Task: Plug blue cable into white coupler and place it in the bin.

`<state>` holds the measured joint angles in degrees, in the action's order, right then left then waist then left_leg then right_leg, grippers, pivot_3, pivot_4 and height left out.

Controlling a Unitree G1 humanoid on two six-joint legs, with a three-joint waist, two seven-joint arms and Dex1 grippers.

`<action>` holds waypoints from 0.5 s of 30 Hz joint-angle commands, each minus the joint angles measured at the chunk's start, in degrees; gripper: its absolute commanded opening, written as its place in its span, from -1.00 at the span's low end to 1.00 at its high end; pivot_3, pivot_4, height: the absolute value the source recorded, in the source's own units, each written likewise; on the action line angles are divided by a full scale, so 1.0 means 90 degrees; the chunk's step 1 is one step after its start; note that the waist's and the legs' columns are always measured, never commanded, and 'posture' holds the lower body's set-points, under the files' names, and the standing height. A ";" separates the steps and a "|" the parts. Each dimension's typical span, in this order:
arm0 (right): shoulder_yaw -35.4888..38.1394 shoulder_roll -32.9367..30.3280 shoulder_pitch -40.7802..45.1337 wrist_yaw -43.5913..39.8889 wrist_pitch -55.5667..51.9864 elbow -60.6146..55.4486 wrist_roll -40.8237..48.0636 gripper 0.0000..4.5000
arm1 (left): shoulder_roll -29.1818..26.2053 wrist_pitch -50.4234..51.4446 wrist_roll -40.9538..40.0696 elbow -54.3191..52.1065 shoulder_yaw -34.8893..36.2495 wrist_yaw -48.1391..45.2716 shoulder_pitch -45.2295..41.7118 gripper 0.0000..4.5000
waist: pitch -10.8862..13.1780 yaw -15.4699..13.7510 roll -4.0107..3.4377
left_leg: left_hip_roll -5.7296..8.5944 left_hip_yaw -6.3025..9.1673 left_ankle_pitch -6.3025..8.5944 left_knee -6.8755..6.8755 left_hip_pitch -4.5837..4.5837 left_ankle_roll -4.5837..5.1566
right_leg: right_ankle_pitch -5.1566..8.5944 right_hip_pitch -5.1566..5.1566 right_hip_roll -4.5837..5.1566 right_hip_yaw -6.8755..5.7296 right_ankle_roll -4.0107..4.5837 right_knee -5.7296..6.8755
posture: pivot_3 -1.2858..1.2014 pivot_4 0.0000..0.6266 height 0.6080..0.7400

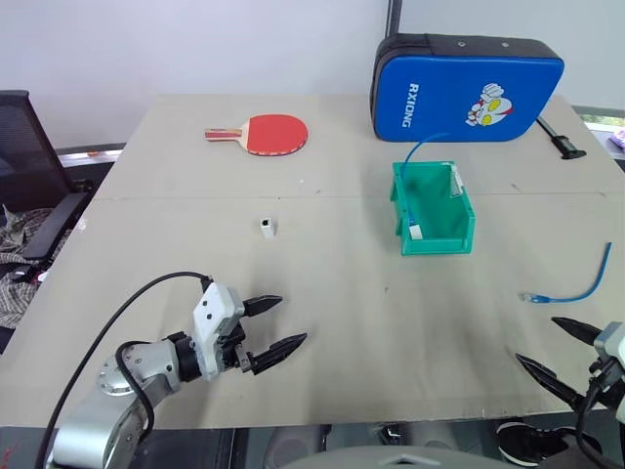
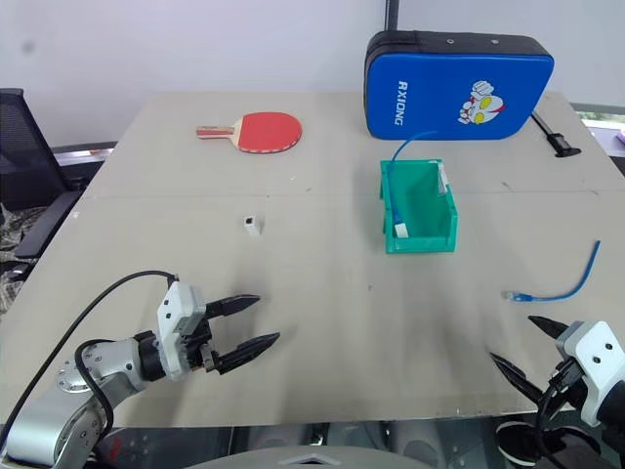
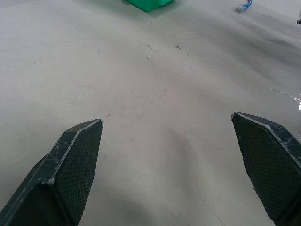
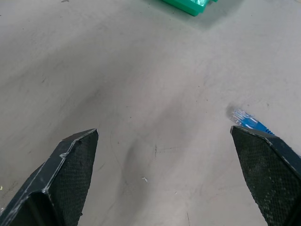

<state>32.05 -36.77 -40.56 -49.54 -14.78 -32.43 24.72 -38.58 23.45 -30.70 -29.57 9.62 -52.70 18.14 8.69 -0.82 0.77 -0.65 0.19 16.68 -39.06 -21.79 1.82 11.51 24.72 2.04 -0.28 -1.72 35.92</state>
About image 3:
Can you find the clear tape strip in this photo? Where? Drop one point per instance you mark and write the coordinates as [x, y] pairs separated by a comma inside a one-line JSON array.
[[288, 95]]

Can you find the black right gripper tip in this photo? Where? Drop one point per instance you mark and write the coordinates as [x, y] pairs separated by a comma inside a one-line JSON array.
[[299, 21]]

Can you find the green plastic container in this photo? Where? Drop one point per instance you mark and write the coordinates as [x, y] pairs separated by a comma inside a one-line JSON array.
[[147, 4]]

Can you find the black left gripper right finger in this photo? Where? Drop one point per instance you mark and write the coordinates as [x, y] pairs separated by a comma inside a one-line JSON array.
[[265, 164]]

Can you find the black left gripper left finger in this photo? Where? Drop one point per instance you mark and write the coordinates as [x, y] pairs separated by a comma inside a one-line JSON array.
[[70, 164]]

